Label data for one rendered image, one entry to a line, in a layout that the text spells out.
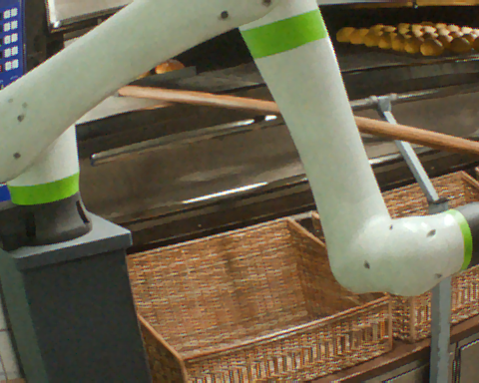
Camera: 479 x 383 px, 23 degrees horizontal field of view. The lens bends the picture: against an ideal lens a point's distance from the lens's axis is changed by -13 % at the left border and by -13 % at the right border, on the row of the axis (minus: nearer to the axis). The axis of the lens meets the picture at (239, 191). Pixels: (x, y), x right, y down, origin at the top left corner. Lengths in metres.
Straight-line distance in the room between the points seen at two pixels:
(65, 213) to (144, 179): 1.29
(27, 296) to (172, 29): 0.48
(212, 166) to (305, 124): 1.48
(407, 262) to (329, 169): 0.19
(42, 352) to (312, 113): 0.54
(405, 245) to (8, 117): 0.56
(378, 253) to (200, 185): 1.54
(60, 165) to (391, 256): 0.50
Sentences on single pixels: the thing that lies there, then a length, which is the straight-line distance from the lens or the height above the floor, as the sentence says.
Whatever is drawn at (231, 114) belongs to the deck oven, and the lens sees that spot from 3.18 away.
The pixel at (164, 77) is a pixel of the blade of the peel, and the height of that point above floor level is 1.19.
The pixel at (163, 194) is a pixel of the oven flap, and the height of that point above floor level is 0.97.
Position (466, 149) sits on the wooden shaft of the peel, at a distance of 2.19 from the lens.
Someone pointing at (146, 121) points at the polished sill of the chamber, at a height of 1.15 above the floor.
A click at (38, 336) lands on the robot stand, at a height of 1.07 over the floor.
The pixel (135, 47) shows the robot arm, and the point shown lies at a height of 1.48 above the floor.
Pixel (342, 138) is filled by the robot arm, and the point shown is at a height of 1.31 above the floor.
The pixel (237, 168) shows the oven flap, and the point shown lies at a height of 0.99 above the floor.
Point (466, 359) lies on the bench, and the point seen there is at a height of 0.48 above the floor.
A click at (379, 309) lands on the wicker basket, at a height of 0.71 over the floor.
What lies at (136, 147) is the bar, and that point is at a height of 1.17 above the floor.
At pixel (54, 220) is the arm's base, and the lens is 1.82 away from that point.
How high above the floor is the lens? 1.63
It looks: 12 degrees down
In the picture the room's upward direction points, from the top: 7 degrees counter-clockwise
